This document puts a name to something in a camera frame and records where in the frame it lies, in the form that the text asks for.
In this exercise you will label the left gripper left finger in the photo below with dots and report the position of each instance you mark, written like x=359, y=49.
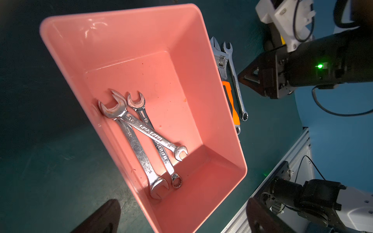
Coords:
x=103, y=220

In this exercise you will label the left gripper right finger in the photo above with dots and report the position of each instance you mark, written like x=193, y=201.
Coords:
x=262, y=220

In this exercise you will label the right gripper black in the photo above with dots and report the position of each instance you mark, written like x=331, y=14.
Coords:
x=267, y=74

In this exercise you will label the long chrome combination wrench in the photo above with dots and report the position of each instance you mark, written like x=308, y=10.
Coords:
x=229, y=51

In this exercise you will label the orange handled adjustable wrench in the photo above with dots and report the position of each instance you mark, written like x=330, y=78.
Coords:
x=221, y=59

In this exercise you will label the large chrome wrench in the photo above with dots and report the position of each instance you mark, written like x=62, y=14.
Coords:
x=154, y=180

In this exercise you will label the small chrome combination wrench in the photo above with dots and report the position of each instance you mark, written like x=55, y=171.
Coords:
x=139, y=107

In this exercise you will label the pink plastic storage box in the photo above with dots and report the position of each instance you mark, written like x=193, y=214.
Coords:
x=165, y=54

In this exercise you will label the chrome end wrench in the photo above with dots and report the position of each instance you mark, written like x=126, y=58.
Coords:
x=120, y=111

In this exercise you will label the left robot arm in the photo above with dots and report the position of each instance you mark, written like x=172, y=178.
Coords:
x=327, y=203

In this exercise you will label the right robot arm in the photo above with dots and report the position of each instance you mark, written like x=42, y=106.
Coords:
x=346, y=57

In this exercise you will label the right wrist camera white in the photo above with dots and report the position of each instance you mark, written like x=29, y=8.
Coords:
x=295, y=20

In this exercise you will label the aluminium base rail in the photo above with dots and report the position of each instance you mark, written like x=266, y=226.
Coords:
x=295, y=168

